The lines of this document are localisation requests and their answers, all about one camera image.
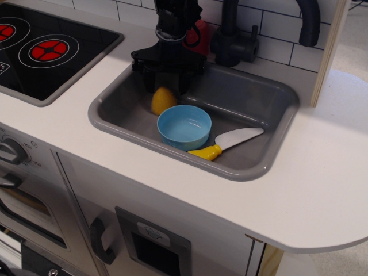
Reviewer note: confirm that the black toy stove top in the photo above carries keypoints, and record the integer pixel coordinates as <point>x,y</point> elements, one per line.
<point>43,55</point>

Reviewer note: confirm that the grey toy sink basin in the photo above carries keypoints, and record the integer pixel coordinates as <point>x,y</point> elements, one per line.
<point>233,99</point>

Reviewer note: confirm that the grey dispenser panel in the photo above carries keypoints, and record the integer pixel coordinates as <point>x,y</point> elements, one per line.
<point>154,247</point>

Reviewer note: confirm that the grey oven knob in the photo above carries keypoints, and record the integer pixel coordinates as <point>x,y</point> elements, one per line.
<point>12,152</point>

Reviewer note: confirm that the black toy faucet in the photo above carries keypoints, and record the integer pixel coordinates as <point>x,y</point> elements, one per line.
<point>231,47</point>

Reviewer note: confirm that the red plastic cup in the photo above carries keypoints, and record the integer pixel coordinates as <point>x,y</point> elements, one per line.
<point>197,39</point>

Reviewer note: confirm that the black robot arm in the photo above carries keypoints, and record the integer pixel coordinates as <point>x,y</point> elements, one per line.
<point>175,18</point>

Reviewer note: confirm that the yellow handled toy spatula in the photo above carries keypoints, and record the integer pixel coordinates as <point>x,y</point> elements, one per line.
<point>225,141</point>

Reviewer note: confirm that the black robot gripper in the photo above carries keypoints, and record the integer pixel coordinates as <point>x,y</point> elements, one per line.
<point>164,57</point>

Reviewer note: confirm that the light blue plastic bowl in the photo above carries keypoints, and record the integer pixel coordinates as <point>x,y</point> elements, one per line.
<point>185,127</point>

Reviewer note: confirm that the dark grey cabinet handle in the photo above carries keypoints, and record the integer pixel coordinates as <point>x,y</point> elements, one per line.
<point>97,229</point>

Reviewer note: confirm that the toy oven door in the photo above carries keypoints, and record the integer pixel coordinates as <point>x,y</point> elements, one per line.
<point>39,211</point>

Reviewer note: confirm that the yellow toy corn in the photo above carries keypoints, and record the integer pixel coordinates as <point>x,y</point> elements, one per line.
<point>162,99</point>

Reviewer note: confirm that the wooden side panel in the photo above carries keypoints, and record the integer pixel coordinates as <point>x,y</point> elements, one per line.
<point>338,21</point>

